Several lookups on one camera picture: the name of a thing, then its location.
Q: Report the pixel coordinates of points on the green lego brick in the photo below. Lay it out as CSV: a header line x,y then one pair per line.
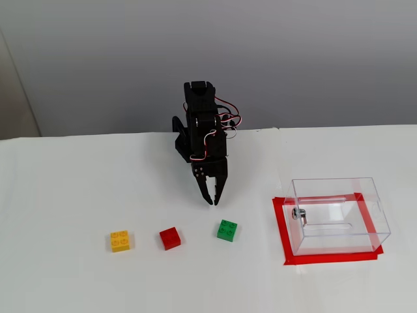
x,y
227,231

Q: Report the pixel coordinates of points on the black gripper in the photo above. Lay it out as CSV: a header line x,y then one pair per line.
x,y
217,168

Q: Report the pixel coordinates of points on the transparent plastic box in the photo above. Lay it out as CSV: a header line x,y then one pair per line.
x,y
378,225

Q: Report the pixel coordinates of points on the silver cam lock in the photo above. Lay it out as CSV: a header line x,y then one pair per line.
x,y
298,214

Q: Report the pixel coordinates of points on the red tape square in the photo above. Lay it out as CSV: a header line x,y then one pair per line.
x,y
281,228

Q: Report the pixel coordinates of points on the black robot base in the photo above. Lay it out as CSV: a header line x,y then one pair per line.
x,y
182,143

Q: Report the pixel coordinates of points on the red lego brick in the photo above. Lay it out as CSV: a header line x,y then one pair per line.
x,y
170,239

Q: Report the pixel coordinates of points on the yellow lego brick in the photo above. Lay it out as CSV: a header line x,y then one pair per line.
x,y
121,242

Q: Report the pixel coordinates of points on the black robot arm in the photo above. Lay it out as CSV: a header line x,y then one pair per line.
x,y
202,98

